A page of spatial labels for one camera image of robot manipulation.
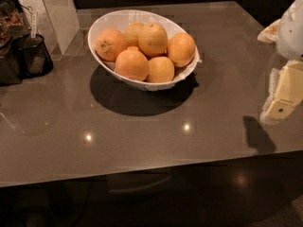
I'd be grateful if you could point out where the black mesh cup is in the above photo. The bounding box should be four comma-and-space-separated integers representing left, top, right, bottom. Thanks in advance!
12, 34, 53, 78

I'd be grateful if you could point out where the dark appliance at left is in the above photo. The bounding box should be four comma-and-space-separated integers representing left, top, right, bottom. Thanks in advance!
0, 0, 28, 85

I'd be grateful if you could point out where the white tall panel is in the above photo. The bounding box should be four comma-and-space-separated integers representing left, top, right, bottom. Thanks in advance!
19, 0, 80, 55

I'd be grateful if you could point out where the large orange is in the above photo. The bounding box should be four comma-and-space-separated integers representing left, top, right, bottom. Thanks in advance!
138, 22, 168, 57

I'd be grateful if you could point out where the orange at front left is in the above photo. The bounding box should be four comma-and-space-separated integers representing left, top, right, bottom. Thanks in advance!
115, 46, 150, 81

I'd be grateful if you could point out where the orange at back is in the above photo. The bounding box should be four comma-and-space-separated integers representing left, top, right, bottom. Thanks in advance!
124, 23, 143, 46

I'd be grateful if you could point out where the orange at right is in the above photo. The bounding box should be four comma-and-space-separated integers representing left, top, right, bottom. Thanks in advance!
168, 32, 195, 68

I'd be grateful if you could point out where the orange at far left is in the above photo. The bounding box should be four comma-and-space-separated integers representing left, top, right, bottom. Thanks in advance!
94, 28, 128, 62

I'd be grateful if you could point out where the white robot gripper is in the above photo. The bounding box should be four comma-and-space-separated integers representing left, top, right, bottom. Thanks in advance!
258, 0, 303, 125

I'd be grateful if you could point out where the orange at front centre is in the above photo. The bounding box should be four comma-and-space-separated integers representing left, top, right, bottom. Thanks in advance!
146, 57, 174, 83

